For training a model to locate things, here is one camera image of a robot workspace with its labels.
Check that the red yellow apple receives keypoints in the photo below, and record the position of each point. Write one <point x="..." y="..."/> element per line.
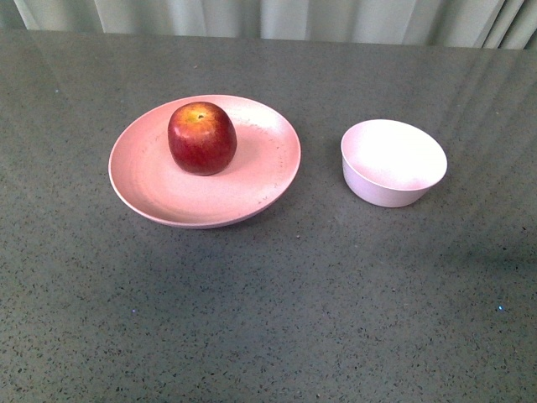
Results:
<point x="202" y="138"/>

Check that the pale pink bowl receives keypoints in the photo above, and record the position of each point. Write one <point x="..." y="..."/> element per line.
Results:
<point x="389" y="163"/>

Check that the pink round plate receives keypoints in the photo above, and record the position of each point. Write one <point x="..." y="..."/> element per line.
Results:
<point x="147" y="179"/>

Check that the white pleated curtain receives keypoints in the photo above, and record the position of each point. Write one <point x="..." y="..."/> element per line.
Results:
<point x="477" y="24"/>

